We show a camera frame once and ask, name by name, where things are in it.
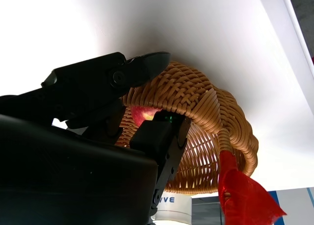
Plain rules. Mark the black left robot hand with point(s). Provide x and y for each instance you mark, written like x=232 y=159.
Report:
x=81 y=92

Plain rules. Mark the red apple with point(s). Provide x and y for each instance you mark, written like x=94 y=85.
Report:
x=142 y=114

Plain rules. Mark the white lidded ceramic mug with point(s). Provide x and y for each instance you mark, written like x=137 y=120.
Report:
x=176 y=207

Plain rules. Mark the grey long table slot tray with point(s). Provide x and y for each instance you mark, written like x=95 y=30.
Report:
x=294 y=205

